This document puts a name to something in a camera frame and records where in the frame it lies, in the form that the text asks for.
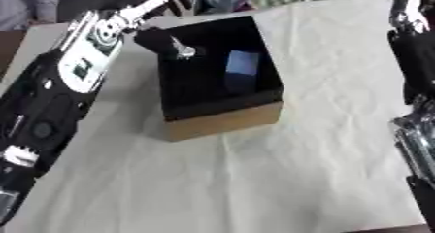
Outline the person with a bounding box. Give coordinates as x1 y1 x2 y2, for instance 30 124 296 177
0 0 61 31

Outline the blue rectangular object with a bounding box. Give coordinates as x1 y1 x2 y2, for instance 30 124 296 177
224 50 264 95

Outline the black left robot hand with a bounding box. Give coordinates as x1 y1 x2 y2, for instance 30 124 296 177
116 0 201 62

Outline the tan cardboard box black inside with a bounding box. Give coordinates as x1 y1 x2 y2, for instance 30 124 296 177
132 15 285 143

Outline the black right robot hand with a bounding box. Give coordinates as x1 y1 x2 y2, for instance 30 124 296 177
385 0 435 105

